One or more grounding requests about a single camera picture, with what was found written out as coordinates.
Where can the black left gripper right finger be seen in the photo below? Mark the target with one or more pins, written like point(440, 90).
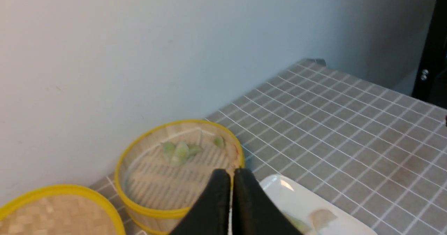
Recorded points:
point(253, 211)

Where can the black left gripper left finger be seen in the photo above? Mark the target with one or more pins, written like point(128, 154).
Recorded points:
point(210, 213)

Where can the white square plate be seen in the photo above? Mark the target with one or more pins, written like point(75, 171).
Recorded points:
point(293, 198)

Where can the green dumpling on plate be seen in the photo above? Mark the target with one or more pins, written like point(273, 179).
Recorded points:
point(301, 226)

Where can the beige dumpling plate right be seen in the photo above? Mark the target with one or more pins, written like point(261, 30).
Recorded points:
point(321, 219)

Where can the yellow-rimmed bamboo steamer basket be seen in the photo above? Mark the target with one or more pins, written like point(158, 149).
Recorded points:
point(157, 195)

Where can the green dumpling steamer middle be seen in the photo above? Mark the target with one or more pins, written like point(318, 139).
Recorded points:
point(194, 149)

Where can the large pale green dumpling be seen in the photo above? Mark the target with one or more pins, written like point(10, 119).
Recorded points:
point(181, 154)

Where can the small green dumpling steamer right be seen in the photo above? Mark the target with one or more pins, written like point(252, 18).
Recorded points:
point(219, 142)

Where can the green dumpling steamer left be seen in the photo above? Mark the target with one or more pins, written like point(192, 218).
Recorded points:
point(168, 149)

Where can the grey checkered tablecloth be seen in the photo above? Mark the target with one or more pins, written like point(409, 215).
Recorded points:
point(375, 153)

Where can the yellow-rimmed bamboo steamer lid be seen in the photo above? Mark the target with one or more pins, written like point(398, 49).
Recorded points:
point(61, 210)

